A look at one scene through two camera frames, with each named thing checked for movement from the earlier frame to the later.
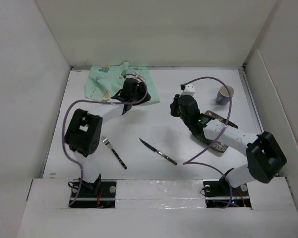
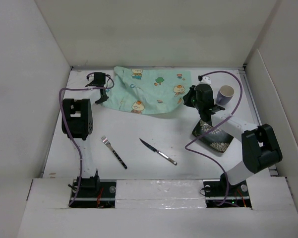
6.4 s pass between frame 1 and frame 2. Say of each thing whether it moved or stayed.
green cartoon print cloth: moved
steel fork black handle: stayed
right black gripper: moved
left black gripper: moved
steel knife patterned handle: stayed
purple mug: stayed
